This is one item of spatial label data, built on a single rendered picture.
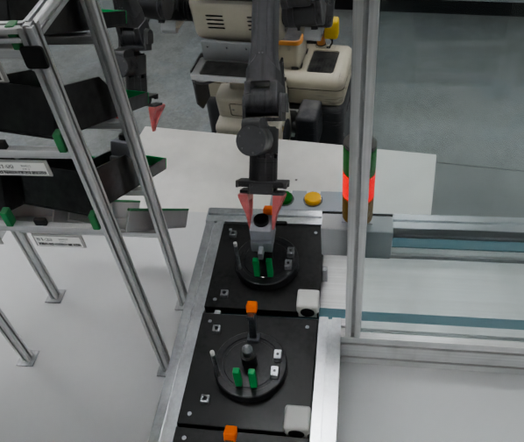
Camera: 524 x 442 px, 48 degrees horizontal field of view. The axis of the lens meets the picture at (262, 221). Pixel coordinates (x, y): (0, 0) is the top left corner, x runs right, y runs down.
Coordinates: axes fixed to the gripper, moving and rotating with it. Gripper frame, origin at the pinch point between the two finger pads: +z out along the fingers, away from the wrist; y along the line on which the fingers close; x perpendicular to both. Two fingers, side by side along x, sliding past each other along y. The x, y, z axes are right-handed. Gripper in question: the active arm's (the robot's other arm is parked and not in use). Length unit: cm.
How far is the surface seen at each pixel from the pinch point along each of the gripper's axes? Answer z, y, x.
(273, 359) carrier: 23.0, 5.0, -13.3
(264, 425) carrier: 32.6, 4.5, -20.5
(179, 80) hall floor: -46, -92, 241
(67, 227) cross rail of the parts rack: -3.0, -27.1, -29.6
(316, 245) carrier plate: 6.4, 10.5, 13.1
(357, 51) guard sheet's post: -29, 18, -43
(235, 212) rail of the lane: 1.1, -10.1, 22.0
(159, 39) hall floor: -75, -118, 279
